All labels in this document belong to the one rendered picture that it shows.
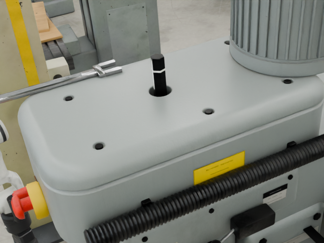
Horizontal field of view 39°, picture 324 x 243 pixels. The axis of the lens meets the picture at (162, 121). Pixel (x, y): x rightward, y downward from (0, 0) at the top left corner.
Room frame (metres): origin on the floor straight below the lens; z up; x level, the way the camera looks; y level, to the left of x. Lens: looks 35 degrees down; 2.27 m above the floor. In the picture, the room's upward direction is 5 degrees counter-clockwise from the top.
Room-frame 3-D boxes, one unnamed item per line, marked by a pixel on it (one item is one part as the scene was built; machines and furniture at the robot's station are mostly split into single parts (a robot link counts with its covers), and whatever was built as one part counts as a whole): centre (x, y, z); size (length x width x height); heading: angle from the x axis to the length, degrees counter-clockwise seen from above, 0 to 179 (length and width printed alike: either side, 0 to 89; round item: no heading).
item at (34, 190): (0.55, 0.21, 1.76); 0.06 x 0.02 x 0.06; 23
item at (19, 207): (0.54, 0.23, 1.76); 0.04 x 0.03 x 0.04; 23
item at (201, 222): (0.65, -0.04, 1.68); 0.34 x 0.24 x 0.10; 113
